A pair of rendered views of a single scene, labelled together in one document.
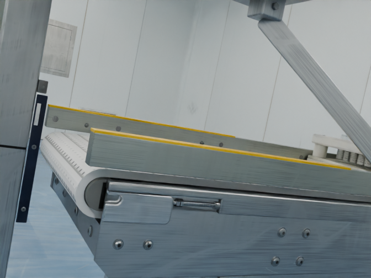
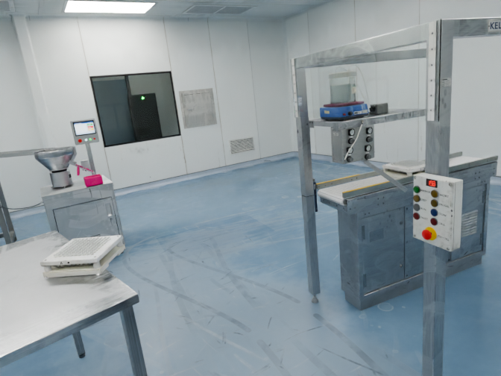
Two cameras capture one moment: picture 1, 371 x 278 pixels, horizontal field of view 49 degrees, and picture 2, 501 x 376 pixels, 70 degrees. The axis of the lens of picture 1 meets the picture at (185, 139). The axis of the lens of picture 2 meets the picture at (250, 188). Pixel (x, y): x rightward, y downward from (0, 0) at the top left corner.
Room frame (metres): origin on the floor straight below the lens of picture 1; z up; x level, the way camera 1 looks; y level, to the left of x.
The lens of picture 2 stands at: (-1.64, 0.39, 1.45)
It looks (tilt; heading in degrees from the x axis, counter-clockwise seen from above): 14 degrees down; 6
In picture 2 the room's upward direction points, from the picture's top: 6 degrees counter-clockwise
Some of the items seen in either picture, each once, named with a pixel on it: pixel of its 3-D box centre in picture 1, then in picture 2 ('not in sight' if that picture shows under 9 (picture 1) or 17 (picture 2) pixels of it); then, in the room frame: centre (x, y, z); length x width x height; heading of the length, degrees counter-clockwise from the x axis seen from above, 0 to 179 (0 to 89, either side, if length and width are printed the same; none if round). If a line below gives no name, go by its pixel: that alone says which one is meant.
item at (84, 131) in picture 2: not in sight; (89, 149); (1.96, 2.44, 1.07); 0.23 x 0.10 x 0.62; 126
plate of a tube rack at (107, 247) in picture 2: not in sight; (84, 249); (-0.27, 1.29, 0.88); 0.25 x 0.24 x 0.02; 0
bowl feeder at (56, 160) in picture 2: not in sight; (65, 166); (1.74, 2.59, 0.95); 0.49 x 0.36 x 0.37; 126
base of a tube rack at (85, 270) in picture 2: not in sight; (86, 259); (-0.27, 1.29, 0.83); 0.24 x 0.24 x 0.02; 0
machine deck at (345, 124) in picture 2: not in sight; (364, 118); (0.64, -0.10, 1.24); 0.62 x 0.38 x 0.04; 118
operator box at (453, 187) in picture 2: not in sight; (437, 210); (-0.31, -0.15, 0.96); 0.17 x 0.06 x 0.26; 28
